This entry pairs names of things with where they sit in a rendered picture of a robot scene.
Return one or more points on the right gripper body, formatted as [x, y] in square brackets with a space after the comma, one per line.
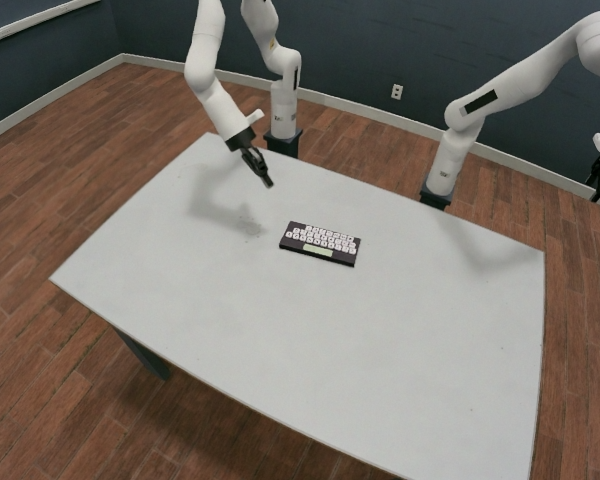
[243, 140]

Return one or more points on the black keyboard case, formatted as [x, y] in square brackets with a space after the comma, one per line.
[320, 243]

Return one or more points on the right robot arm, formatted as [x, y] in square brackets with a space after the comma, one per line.
[262, 20]

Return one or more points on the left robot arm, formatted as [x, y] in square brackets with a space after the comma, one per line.
[520, 83]

